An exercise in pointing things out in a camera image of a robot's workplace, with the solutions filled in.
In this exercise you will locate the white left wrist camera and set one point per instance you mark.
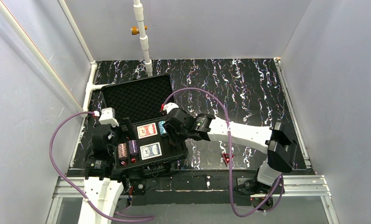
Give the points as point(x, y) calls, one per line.
point(107, 117)

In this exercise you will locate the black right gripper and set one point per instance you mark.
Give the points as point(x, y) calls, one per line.
point(172, 124)

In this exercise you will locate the orange-purple chip stack in case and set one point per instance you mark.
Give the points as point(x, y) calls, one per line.
point(133, 147)

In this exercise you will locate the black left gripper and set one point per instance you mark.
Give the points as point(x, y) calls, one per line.
point(118, 131)

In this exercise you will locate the blue poker chip stack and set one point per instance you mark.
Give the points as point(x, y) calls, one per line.
point(163, 132)

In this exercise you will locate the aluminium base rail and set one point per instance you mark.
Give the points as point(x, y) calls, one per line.
point(295, 185)

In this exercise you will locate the white-blue chip stack in case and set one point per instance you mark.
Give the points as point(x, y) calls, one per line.
point(122, 151)

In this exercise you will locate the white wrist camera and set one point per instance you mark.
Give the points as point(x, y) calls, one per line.
point(168, 107)
point(107, 117)

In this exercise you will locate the red playing card deck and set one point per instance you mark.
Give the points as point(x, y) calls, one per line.
point(146, 130)

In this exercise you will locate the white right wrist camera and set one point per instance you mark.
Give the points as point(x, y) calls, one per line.
point(168, 107)

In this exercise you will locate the red triangle dealer button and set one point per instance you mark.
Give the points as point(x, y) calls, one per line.
point(227, 158)

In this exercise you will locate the white pvc pole with orange knob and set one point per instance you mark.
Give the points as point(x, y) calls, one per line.
point(139, 16)

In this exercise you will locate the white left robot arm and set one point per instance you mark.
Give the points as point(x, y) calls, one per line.
point(101, 191)

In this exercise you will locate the white pvc frame pipe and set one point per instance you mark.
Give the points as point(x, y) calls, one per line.
point(23, 35)

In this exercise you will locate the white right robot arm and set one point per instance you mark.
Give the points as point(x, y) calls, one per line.
point(273, 141)

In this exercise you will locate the black foam-lined poker case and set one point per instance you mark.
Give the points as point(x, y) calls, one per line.
point(141, 101)

